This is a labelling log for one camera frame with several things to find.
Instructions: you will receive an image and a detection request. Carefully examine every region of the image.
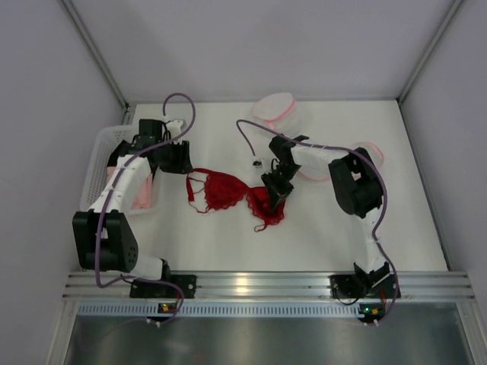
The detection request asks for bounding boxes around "red lace garment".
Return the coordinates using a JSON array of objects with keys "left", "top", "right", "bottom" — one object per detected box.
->
[{"left": 186, "top": 168, "right": 285, "bottom": 233}]

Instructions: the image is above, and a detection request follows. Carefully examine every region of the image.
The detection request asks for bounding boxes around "pink-trimmed mesh laundry bag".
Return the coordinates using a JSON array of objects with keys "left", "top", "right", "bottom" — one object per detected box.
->
[{"left": 250, "top": 92, "right": 302, "bottom": 138}]

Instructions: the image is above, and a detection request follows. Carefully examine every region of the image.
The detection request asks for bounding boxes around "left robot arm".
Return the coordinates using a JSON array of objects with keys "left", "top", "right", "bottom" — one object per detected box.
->
[{"left": 72, "top": 119, "right": 193, "bottom": 287}]

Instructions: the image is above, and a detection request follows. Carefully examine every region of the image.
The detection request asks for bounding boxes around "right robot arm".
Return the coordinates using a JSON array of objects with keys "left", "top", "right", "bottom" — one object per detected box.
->
[{"left": 261, "top": 135, "right": 391, "bottom": 286}]

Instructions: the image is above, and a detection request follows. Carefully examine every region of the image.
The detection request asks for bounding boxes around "pink garment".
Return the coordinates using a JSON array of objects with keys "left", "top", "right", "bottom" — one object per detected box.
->
[{"left": 106, "top": 167, "right": 158, "bottom": 210}]

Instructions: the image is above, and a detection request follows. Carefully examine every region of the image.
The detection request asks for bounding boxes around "white plastic basket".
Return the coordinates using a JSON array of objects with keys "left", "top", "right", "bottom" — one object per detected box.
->
[{"left": 80, "top": 125, "right": 162, "bottom": 216}]

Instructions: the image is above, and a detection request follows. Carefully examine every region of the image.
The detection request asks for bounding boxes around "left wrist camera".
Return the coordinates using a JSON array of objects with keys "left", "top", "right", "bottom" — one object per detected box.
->
[{"left": 162, "top": 119, "right": 187, "bottom": 141}]

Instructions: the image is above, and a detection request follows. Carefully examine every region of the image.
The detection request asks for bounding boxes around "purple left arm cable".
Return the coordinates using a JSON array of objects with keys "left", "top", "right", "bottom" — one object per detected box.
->
[{"left": 94, "top": 92, "right": 197, "bottom": 324}]

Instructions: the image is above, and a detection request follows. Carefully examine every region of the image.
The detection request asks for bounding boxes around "aluminium rail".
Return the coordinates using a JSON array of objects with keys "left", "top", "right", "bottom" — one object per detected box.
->
[{"left": 62, "top": 271, "right": 475, "bottom": 303}]

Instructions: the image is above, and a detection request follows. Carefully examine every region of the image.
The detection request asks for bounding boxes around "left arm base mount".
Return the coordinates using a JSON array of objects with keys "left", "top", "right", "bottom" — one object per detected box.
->
[{"left": 129, "top": 274, "right": 197, "bottom": 299}]

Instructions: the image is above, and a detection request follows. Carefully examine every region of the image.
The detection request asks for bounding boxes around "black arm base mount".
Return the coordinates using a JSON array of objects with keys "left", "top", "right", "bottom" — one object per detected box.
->
[{"left": 329, "top": 273, "right": 402, "bottom": 300}]

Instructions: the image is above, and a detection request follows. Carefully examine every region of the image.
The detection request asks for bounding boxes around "perforated cable tray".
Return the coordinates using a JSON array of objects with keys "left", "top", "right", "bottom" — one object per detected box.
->
[{"left": 78, "top": 302, "right": 381, "bottom": 319}]

